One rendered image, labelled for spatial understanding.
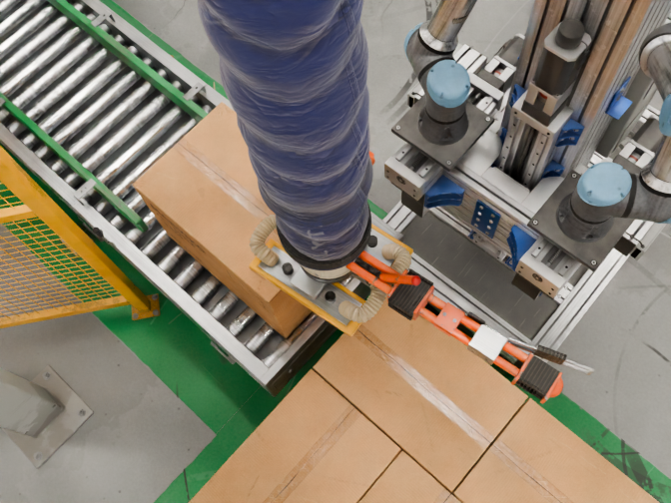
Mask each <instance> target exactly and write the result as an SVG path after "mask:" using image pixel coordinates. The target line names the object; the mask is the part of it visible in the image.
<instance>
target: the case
mask: <svg viewBox="0 0 671 503"><path fill-rule="evenodd" d="M133 186H134V188H135V189H136V190H137V192H138V193H139V195H140V196H141V198H142V199H143V200H144V202H145V203H146V205H147V206H148V208H149V209H150V210H151V212H152V213H153V215H154V216H155V218H156V219H157V220H158V222H159V223H160V225H161V226H162V227H163V229H164V230H165V232H166V233H167V235H168V236H169V237H170V238H171V239H173V240H174V241H175V242H176V243H177V244H178V245H179V246H180V247H182V248H183V249H184V250H185V251H186V252H187V253H189V254H190V255H191V256H192V257H193V258H194V259H195V260H196V261H198V262H199V263H200V264H201V265H202V266H203V267H204V268H206V269H207V270H208V271H209V272H210V273H211V274H212V275H213V276H215V277H216V278H217V279H218V280H219V281H220V282H221V283H222V284H224V285H225V286H226V287H227V288H228V289H229V290H230V291H232V292H233V293H234V294H235V295H236V296H237V297H238V298H239V299H241V300H242V301H243V302H244V303H245V304H246V305H247V306H249V307H250V308H251V309H252V310H253V311H254V312H255V313H256V314H258V315H259V316H260V317H261V318H262V319H263V320H264V321H265V322H267V323H268V324H269V325H270V326H271V327H272V328H273V329H275V330H276V331H277V332H278V333H279V334H280V335H281V336H282V337H284V338H288V337H289V336H290V335H291V333H292V332H293V331H294V330H295V329H296V328H297V327H298V326H299V325H300V324H301V323H302V322H303V321H304V320H305V318H306V317H307V316H308V315H309V314H310V313H311V312H312V310H310V309H309V308H307V307H306V306H304V305H303V304H301V303H300V302H298V301H297V300H295V299H294V298H292V297H291V296H290V295H288V294H287V293H285V292H284V291H282V290H281V289H279V288H278V287H276V286H275V285H273V284H272V283H270V282H269V281H267V280H266V279H265V278H263V277H262V276H260V275H259V274H257V273H256V272H254V271H253V270H251V269H250V268H249V265H250V263H251V262H252V261H253V260H254V258H255V257H256V255H254V253H253V252H252V251H251V247H250V242H251V241H250V238H251V237H252V234H253V233H254V231H255V228H257V227H258V225H259V224H260V223H261V222H262V221H263V220H264V219H265V218H266V217H269V216H270V215H275V213H274V212H273V211H271V210H270V209H269V207H268V206H267V205H266V203H265V202H264V200H263V198H262V196H261V194H260V190H259V187H258V178H257V176H256V174H255V172H254V169H253V167H252V164H251V161H250V158H249V153H248V146H247V145H246V143H245V141H244V139H243V137H242V134H241V132H240V129H239V127H238V122H237V113H236V112H235V111H234V110H232V109H231V108H230V107H228V106H227V105H226V104H225V103H223V102H221V103H220V104H219V105H218V106H217V107H216V108H215V109H214V110H213V111H212V112H211V113H210V114H208V115H207V116H206V117H205V118H204V119H203V120H202V121H201V122H200V123H199V124H198V125H197V126H195V127H194V128H193V129H192V130H191V131H190V132H189V133H188V134H187V135H186V136H185V137H184V138H183V139H181V140H180V141H179V142H178V143H177V144H176V145H175V146H174V147H173V148H172V149H171V150H170V151H168V152H167V153H166V154H165V155H164V156H163V157H162V158H161V159H160V160H159V161H158V162H157V163H156V164H154V165H153V166H152V167H151V168H150V169H149V170H148V171H147V172H146V173H145V174H144V175H143V176H141V177H140V178H139V179H138V180H137V181H136V182H135V183H134V184H133Z"/></svg>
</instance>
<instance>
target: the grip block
mask: <svg viewBox="0 0 671 503"><path fill-rule="evenodd" d="M402 274H406V275H417V276H419V277H420V279H421V283H420V284H419V285H411V284H402V283H395V284H394V286H393V287H392V288H391V290H390V291H389V292H388V294H387V302H388V306H389V307H390V308H392V309H393V310H395V311H396V312H398V313H399V314H401V315H402V316H404V317H406V318H407V319H409V320H412V319H414V320H416V319H417V318H418V316H419V314H418V313H419V311H420V310H421V308H422V307H425V306H426V305H427V303H428V301H427V300H428V298H429V297H430V295H431V294H433V292H434V286H433V282H432V281H430V280H428V279H427V278H425V277H424V276H422V275H421V274H419V273H417V272H416V271H414V270H413V269H411V268H410V269H409V270H408V269H405V270H404V272H403V273H402Z"/></svg>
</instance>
